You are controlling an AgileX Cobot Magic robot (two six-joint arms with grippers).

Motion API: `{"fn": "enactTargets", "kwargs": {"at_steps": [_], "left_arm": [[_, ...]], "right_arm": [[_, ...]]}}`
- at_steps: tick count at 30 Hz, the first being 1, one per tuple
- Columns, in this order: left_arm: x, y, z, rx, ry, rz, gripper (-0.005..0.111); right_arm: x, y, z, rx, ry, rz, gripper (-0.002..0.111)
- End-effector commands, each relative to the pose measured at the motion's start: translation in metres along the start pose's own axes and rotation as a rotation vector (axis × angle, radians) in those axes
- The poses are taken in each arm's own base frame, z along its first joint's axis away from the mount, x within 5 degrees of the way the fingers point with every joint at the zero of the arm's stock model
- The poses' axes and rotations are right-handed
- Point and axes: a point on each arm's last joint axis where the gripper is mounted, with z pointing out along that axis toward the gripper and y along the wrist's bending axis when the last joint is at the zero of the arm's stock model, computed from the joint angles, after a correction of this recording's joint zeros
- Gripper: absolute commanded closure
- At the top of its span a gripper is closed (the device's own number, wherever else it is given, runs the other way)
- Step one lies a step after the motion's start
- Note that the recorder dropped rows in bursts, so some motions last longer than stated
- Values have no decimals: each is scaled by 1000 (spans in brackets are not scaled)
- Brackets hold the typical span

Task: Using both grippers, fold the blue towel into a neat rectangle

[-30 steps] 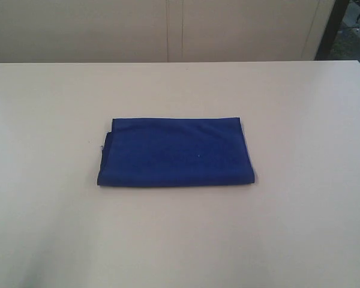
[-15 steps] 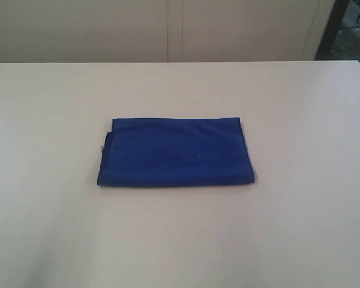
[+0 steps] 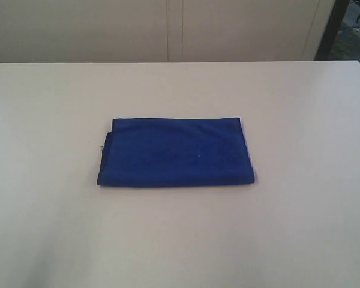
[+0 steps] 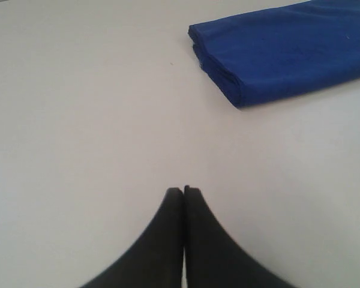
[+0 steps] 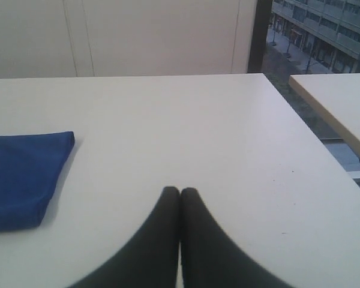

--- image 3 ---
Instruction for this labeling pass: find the blue towel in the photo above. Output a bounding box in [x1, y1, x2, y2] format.
[97, 118, 256, 188]

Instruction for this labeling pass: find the black window frame post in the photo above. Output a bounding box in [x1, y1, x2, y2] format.
[314, 0, 350, 61]

